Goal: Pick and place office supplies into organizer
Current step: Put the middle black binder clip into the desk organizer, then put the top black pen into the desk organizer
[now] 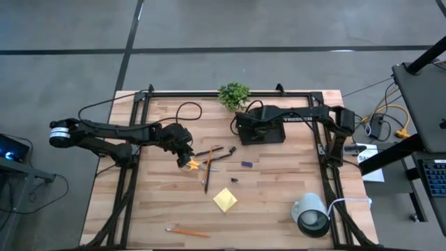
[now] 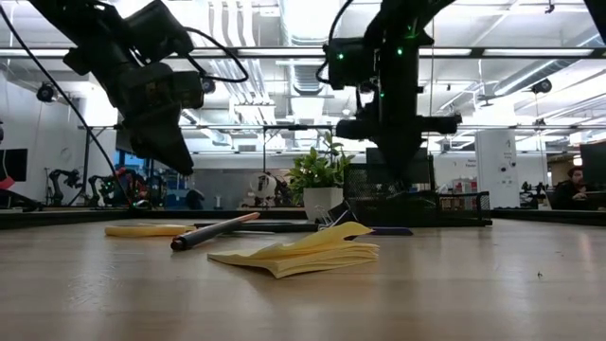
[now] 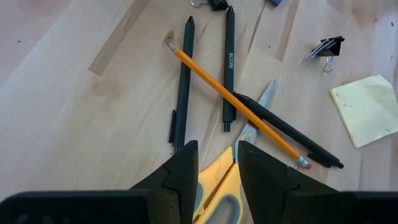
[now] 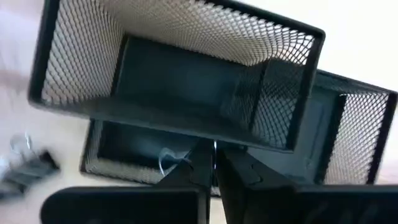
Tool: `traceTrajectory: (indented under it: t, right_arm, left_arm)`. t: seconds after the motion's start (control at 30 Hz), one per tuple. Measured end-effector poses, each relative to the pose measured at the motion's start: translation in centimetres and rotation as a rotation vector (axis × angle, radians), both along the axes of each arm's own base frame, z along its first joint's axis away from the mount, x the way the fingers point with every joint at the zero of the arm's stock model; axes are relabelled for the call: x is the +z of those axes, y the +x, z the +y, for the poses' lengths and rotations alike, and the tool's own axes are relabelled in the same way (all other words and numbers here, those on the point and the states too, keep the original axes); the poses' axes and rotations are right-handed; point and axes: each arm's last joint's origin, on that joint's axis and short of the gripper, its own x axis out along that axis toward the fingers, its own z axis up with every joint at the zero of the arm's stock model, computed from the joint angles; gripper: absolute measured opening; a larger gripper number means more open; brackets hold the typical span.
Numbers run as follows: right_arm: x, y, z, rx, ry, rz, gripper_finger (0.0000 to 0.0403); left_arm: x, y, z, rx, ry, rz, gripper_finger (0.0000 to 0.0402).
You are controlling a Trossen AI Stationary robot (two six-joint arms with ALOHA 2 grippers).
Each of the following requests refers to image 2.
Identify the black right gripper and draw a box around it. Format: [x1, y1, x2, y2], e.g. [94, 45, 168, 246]
[335, 45, 463, 188]

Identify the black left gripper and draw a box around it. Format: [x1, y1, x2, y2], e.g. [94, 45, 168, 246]
[63, 46, 205, 176]

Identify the black mesh desk organizer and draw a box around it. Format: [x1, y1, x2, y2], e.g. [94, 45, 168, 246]
[343, 147, 493, 227]

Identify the orange wooden pencil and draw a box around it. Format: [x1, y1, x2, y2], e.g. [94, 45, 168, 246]
[174, 211, 261, 241]

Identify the red black background robot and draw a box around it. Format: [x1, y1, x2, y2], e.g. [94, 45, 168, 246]
[87, 166, 155, 209]

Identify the black binder clip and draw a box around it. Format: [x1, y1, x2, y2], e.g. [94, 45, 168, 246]
[314, 201, 360, 232]

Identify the green plant white pot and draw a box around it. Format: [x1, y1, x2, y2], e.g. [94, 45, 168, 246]
[286, 132, 355, 222]

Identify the white pillar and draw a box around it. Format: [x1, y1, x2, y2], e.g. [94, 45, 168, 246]
[474, 128, 521, 209]

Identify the black marker pen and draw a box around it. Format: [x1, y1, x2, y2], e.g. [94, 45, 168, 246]
[169, 220, 245, 253]

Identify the white round background robot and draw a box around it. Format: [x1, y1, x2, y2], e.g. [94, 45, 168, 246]
[248, 170, 293, 208]

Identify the black overhead light bar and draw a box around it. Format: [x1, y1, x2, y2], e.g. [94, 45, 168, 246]
[0, 45, 606, 61]

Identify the yellow sticky notes pad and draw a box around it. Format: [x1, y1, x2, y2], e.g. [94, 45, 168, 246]
[206, 221, 381, 280]

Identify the black monitor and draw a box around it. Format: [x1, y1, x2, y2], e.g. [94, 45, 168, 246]
[0, 148, 28, 184]

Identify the person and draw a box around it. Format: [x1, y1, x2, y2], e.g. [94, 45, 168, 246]
[551, 165, 598, 212]

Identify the dark monitor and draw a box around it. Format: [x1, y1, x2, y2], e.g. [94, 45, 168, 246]
[579, 141, 606, 193]

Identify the long black arm cable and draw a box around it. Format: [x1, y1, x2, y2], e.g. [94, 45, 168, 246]
[0, 2, 138, 209]

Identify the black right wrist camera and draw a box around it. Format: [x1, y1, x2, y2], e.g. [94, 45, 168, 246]
[324, 36, 378, 91]

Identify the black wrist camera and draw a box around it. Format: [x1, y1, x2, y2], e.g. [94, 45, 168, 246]
[123, 0, 196, 65]
[324, 36, 378, 91]

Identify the black background frame stand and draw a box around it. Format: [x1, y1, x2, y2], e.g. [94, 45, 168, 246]
[78, 123, 335, 209]

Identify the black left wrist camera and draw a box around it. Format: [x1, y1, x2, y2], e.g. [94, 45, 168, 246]
[123, 0, 196, 65]

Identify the black table frame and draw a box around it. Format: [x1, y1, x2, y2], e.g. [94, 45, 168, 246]
[0, 207, 606, 231]

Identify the black left camera cable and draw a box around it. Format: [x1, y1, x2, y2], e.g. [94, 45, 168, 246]
[184, 26, 250, 84]

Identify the black camera cable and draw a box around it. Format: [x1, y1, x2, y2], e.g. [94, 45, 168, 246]
[315, 0, 355, 85]
[184, 26, 250, 84]

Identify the black right camera cable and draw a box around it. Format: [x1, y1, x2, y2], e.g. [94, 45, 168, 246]
[315, 0, 355, 85]

